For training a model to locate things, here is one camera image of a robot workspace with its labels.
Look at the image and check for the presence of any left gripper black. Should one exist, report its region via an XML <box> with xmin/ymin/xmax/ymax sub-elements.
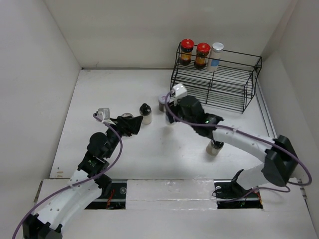
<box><xmin>105</xmin><ymin>115</ymin><xmax>142</xmax><ymax>158</ymax></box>

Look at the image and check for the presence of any black cap white powder bottle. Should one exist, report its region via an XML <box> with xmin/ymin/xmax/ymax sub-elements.
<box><xmin>139</xmin><ymin>103</ymin><xmax>153</xmax><ymax>124</ymax></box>

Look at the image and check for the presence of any black cap beige spice bottle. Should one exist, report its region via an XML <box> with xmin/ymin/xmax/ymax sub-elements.
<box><xmin>206</xmin><ymin>140</ymin><xmax>224</xmax><ymax>156</ymax></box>

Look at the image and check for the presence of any red lid sauce jar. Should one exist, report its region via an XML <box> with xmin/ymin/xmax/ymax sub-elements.
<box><xmin>179</xmin><ymin>38</ymin><xmax>194</xmax><ymax>66</ymax></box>
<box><xmin>194</xmin><ymin>42</ymin><xmax>210</xmax><ymax>70</ymax></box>

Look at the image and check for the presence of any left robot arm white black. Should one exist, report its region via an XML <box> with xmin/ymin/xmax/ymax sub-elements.
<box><xmin>22</xmin><ymin>112</ymin><xmax>143</xmax><ymax>239</ymax></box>

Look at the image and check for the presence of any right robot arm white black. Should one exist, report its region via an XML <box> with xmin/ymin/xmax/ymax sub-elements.
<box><xmin>165</xmin><ymin>96</ymin><xmax>299</xmax><ymax>200</ymax></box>

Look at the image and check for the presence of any clear glass jar silver rim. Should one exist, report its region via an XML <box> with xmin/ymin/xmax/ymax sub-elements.
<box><xmin>122</xmin><ymin>113</ymin><xmax>134</xmax><ymax>118</ymax></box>

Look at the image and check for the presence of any white lid dark sauce jar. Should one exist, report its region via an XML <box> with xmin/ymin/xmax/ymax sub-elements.
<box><xmin>158</xmin><ymin>94</ymin><xmax>166</xmax><ymax>112</ymax></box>

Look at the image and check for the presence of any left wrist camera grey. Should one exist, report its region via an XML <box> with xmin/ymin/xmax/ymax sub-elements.
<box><xmin>96</xmin><ymin>108</ymin><xmax>110</xmax><ymax>120</ymax></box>

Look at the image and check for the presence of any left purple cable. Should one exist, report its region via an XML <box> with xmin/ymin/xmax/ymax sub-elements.
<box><xmin>11</xmin><ymin>113</ymin><xmax>123</xmax><ymax>239</ymax></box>

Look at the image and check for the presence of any black wire rack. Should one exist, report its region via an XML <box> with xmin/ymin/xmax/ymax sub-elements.
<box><xmin>170</xmin><ymin>45</ymin><xmax>262</xmax><ymax>113</ymax></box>

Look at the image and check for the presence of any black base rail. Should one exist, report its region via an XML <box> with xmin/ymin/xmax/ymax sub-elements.
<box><xmin>87</xmin><ymin>179</ymin><xmax>263</xmax><ymax>211</ymax></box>

